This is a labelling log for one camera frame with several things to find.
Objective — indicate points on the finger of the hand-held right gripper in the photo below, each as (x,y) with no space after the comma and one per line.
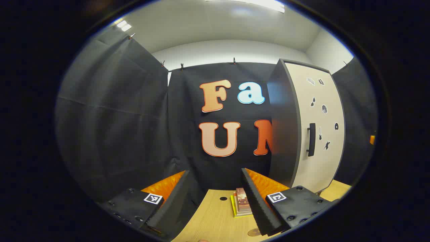
(372,139)

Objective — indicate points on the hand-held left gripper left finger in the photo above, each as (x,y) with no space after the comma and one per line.
(169,211)

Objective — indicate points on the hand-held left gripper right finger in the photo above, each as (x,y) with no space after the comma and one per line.
(258,210)

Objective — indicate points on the brown round coaster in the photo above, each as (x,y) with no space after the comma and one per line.
(253,232)

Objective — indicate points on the white cabinet door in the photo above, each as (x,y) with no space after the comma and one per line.
(322,168)

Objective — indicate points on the dark gray cabinet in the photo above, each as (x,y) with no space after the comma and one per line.
(284,127)

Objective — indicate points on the brown cover book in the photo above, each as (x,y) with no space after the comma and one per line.
(242,200)

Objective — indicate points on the black backdrop cloth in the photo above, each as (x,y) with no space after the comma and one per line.
(117,117)

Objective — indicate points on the row of cloth clips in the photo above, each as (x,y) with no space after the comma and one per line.
(181,66)

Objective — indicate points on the ceiling light strip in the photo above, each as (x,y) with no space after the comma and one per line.
(124,26)

